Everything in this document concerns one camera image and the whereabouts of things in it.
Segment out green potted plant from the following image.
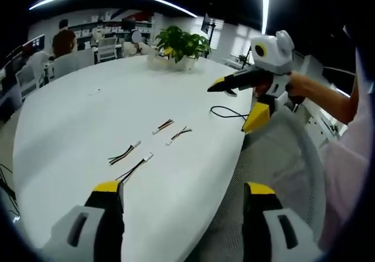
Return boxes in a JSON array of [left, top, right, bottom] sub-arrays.
[[154, 25, 212, 64]]

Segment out JST connector cable black-green wires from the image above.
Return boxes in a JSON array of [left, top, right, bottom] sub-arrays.
[[108, 139, 142, 166]]

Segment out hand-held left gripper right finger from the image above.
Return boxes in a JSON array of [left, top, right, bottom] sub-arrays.
[[241, 181, 322, 262]]

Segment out white storage shelving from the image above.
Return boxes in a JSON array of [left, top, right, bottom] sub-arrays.
[[66, 9, 155, 45]]

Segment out clear glass plant bowl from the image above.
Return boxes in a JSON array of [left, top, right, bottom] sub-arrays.
[[146, 53, 197, 73]]

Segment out dark computer monitor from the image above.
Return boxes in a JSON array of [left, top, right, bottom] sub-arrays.
[[28, 34, 46, 53]]

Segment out JST connector cable red-black wires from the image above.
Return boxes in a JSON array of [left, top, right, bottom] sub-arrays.
[[165, 125, 194, 146], [151, 118, 175, 136]]

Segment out person's right hand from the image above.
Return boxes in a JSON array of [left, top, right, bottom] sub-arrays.
[[286, 70, 313, 99]]

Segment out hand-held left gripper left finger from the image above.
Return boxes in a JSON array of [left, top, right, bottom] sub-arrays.
[[42, 180, 126, 262]]

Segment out JST connector cable black-white wires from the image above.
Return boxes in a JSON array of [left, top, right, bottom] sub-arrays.
[[115, 151, 155, 184]]

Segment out thin black cable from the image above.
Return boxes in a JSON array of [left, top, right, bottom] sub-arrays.
[[210, 106, 250, 123]]

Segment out white mesh office chair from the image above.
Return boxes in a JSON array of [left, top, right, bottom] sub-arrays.
[[204, 108, 326, 245]]

